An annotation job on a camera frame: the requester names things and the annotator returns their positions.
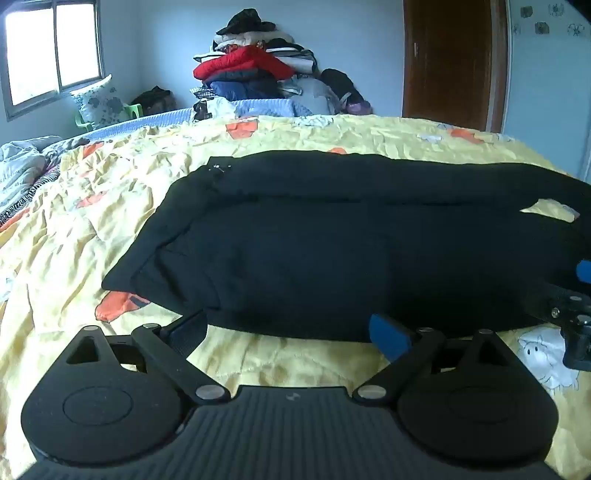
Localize floral pillow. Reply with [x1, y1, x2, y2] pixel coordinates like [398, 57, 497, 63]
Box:
[69, 74, 127, 130]

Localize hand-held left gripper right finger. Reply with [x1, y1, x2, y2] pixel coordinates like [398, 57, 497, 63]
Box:
[352, 314, 525, 408]

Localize black backpack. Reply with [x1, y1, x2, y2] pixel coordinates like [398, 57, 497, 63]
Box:
[320, 68, 370, 114]

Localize brown wooden door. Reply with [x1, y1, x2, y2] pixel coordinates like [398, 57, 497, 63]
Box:
[402, 0, 509, 134]

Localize black pants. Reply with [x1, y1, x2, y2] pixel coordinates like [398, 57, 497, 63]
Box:
[102, 150, 591, 344]

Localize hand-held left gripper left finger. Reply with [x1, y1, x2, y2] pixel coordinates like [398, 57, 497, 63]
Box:
[62, 308, 232, 408]

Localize yellow floral bedsheet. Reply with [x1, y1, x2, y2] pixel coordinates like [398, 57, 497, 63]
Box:
[0, 113, 591, 480]

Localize grey patterned quilt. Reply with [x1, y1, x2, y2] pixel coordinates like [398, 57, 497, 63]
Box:
[0, 135, 93, 227]

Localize window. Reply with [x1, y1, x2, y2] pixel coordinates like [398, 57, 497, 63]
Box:
[0, 0, 105, 121]

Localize pile of clothes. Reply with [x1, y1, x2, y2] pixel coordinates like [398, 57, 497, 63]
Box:
[191, 8, 342, 116]

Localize blue blanket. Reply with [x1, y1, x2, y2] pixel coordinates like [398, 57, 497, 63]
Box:
[85, 99, 315, 141]

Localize dark bag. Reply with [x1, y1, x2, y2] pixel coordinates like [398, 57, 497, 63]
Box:
[131, 86, 178, 116]

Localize green plastic chair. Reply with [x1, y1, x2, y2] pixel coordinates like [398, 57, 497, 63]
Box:
[75, 102, 144, 132]

